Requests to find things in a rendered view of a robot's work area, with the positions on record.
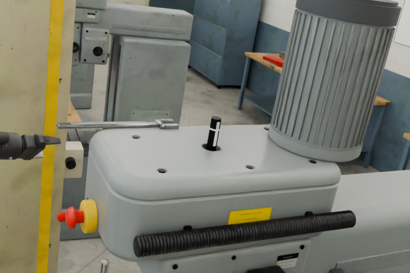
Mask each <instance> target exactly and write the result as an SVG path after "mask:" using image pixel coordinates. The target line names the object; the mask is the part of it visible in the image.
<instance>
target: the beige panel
mask: <svg viewBox="0 0 410 273"><path fill-rule="evenodd" d="M75 10H76V0H0V132H12V133H18V134H19V135H20V136H22V135H35V134H36V133H37V134H42V135H46V136H51V137H56V138H60V141H61V143H60V144H53V145H46V146H45V149H44V150H42V152H43V156H44V157H43V158H33V159H31V160H23V159H22V158H17V159H16V160H0V273H57V265H58V256H59V239H60V222H59V221H57V214H58V213H60V212H62V195H63V178H64V169H65V151H66V141H67V129H58V128H57V125H56V123H57V122H68V107H69V98H70V80H71V63H72V54H73V37H74V19H75Z"/></svg>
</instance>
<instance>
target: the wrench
mask: <svg viewBox="0 0 410 273"><path fill-rule="evenodd" d="M172 123H173V119H155V120H154V121H113V122H57V123H56V125H57V128H58V129H91V128H122V127H159V128H160V129H178V128H179V125H178V124H172Z"/></svg>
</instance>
